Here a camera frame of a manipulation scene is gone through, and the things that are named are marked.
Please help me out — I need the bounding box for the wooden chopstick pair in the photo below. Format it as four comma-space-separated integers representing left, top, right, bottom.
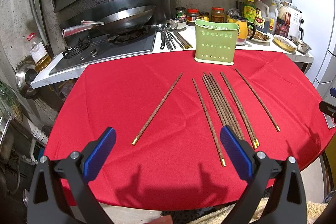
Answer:
221, 71, 261, 148
220, 72, 258, 150

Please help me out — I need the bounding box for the wooden chopstick bundle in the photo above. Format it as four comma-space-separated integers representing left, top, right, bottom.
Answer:
202, 74, 230, 126
209, 72, 245, 140
202, 72, 236, 130
204, 73, 240, 137

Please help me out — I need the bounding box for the steel bowl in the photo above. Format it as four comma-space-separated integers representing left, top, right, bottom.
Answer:
290, 35, 311, 55

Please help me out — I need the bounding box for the yellow rimmed dish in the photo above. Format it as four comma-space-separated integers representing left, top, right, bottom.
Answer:
273, 35, 297, 52

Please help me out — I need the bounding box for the white rice cooker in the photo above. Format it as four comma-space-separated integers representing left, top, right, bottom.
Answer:
278, 2, 304, 40

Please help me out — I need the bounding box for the plate with food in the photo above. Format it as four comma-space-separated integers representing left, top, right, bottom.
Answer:
248, 29, 270, 43

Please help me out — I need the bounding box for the white jug soy sauce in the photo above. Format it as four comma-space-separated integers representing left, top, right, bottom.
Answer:
255, 0, 270, 34

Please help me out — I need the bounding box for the green sauce bottle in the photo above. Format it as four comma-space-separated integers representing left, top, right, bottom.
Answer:
243, 0, 256, 23

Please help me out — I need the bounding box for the steel pot lid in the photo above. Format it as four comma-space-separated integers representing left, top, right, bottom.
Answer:
15, 60, 38, 99

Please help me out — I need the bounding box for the green utensil holder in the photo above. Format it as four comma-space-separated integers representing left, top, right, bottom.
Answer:
194, 19, 239, 66

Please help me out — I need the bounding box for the red tablecloth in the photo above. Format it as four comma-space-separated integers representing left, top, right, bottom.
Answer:
45, 50, 335, 210

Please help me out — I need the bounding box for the cooking oil bottle red cap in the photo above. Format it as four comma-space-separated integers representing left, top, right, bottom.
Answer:
27, 32, 52, 72

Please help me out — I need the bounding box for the gas stove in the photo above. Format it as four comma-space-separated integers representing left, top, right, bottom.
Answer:
48, 25, 158, 76

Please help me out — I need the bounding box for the red lid jar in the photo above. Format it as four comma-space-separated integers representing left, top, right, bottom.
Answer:
186, 9, 199, 26

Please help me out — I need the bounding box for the metal cutlery on counter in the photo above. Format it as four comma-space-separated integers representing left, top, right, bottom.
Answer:
156, 24, 193, 51

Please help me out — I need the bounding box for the black wok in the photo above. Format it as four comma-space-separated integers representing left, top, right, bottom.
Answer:
62, 5, 156, 38

